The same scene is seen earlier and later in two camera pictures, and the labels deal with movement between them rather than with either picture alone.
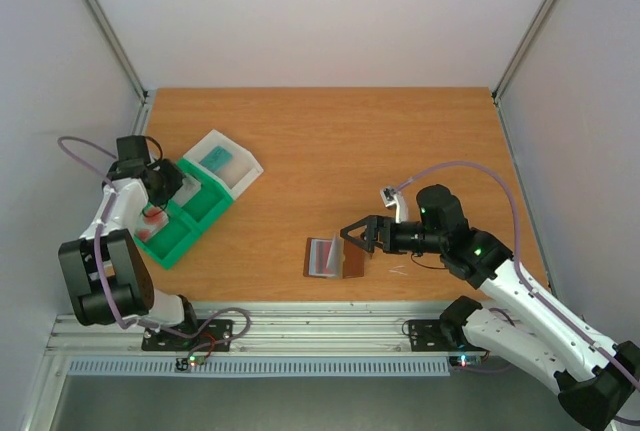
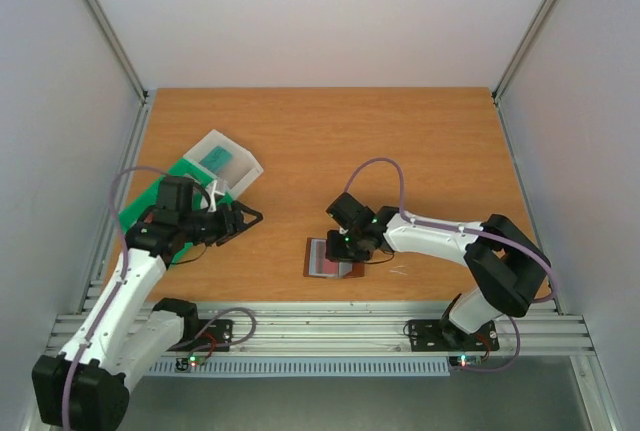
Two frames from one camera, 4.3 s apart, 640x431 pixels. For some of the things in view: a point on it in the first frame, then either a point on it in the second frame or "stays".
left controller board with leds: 184,363 stays
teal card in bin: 216,159 stays
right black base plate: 425,335 stays
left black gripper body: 169,183 → 214,231
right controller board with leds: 465,361 stays
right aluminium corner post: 527,39 stays
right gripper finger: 361,242 → 336,247
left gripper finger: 190,183 → 218,243
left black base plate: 209,335 stays
